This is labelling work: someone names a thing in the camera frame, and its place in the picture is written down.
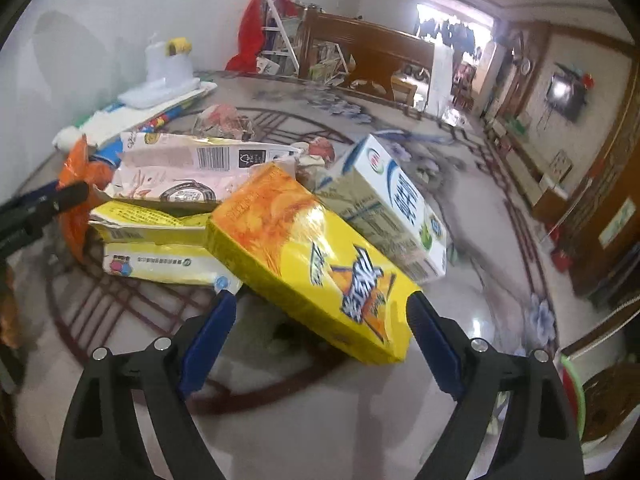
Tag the wooden sofa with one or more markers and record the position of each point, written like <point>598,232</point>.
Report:
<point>370,55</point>

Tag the red cloth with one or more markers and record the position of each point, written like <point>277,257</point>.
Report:
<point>249,35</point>

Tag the yellow drink box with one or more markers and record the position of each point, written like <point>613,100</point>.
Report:
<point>300,255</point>

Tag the white folded cloth stack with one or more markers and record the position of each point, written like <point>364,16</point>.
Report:
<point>115,120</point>

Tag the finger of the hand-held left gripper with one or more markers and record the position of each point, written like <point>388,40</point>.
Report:
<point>35,210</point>

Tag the small framed picture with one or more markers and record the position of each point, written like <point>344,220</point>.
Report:
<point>561,165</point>

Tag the small red white wrapper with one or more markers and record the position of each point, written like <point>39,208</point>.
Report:
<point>316,151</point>

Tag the white blue milk carton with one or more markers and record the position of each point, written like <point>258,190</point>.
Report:
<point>400,195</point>

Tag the white board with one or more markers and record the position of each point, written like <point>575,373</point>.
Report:
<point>442,85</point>

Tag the wall clock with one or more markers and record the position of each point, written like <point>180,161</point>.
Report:
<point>525,65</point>

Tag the green wall scroll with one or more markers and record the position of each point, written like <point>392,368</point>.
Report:
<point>616,224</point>

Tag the white step ladder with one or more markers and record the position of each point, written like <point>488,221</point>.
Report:
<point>292,55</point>

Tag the wall television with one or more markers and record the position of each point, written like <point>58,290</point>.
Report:
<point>565,95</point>

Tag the white pen cup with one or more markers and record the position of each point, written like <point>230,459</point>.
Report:
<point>181,67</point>

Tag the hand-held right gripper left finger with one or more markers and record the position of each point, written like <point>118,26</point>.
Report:
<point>210,345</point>

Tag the blue printed packet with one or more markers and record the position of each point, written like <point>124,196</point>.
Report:
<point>157,121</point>

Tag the red bucket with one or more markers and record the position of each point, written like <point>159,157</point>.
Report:
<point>561,260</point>

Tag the wooden television cabinet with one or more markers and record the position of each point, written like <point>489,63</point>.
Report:
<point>530,175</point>

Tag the cluttered metal rack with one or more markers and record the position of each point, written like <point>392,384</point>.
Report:
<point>325,55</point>

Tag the pink white flattened carton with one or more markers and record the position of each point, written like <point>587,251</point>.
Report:
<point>170,170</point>

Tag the hanging clothes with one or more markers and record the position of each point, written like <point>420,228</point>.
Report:
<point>450,30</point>

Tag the orange snack packet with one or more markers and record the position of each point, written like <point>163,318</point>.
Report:
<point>75,230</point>

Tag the yellow white carton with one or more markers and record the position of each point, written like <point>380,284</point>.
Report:
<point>150,260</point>

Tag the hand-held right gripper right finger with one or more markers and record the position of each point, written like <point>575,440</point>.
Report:
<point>435,350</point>

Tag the person's left hand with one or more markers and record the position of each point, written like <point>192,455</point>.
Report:
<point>7,315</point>

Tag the clear red wrapper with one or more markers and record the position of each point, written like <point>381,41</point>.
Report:
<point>222,120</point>

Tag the white desk lamp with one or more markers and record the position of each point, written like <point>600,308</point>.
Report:
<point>150,95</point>

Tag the yellow toy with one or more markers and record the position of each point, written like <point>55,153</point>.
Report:
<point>179,46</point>

